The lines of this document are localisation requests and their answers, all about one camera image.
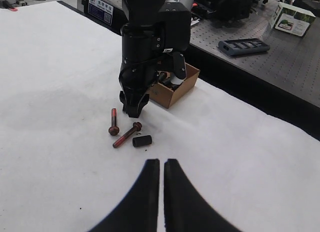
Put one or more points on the perforated metal bench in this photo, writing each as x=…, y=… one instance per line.
x=262, y=61

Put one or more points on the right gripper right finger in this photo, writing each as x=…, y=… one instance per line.
x=185, y=204

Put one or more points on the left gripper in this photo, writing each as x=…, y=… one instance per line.
x=136, y=76

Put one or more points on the small red object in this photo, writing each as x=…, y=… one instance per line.
x=13, y=9

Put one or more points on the rusty red flanged bolt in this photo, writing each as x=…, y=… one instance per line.
x=113, y=123
x=126, y=135

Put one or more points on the black cylindrical sleeve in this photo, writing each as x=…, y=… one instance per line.
x=142, y=141

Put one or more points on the black sleeve with bolt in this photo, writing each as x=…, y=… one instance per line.
x=167, y=80

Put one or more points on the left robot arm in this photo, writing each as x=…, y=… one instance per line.
x=160, y=19

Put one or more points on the brown cardboard box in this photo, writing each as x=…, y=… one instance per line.
x=180, y=89

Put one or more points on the white and green carton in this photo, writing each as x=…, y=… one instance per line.
x=291, y=20

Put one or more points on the dark grey flat case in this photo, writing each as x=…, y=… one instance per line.
x=243, y=47

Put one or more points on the black cabinet with blue label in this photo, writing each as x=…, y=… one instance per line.
x=102, y=9

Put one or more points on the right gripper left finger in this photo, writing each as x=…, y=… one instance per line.
x=140, y=204

